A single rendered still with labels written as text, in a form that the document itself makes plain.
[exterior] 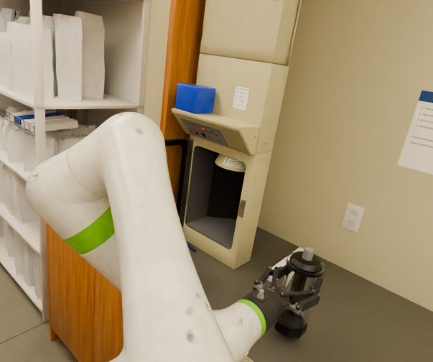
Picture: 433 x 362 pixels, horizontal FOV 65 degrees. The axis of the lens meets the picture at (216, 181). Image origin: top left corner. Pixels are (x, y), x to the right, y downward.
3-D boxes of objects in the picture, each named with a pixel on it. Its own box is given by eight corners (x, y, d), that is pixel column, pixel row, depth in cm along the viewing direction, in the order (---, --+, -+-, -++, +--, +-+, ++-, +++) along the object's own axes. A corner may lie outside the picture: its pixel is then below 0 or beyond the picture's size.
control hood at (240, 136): (189, 132, 135) (192, 107, 132) (255, 154, 116) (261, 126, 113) (168, 134, 126) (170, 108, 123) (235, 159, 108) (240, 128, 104)
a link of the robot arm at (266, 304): (229, 326, 81) (260, 349, 76) (237, 286, 78) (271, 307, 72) (243, 314, 86) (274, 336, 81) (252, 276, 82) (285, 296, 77)
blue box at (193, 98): (193, 108, 130) (196, 84, 127) (212, 113, 124) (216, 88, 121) (174, 108, 123) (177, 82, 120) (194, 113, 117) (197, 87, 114)
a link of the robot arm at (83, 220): (53, 155, 57) (79, 137, 68) (-4, 192, 59) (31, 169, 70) (120, 235, 62) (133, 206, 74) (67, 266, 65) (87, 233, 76)
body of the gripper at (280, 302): (281, 304, 78) (299, 289, 85) (250, 286, 83) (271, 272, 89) (273, 330, 80) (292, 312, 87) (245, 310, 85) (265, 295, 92)
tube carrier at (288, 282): (282, 305, 109) (297, 248, 103) (313, 325, 103) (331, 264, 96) (264, 321, 101) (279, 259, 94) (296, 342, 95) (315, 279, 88)
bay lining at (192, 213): (220, 210, 164) (232, 139, 153) (265, 232, 149) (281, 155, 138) (184, 223, 146) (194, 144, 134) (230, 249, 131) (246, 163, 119)
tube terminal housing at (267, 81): (214, 221, 169) (239, 59, 144) (268, 249, 150) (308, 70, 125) (177, 235, 151) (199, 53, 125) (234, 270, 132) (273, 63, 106)
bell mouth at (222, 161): (233, 156, 147) (235, 144, 145) (266, 168, 136) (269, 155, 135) (205, 161, 133) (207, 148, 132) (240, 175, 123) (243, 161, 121)
